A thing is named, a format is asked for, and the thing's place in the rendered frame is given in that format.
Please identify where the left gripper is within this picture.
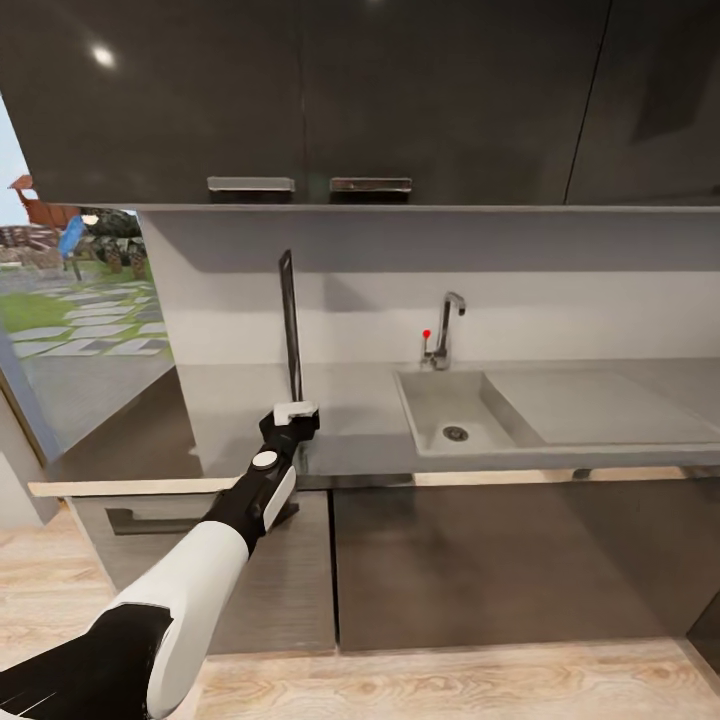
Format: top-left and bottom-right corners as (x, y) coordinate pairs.
(260, 411), (320, 446)

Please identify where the poster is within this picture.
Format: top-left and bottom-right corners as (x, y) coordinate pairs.
(279, 252), (303, 402)

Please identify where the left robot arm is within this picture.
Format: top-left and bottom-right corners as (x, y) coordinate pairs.
(0, 401), (320, 720)

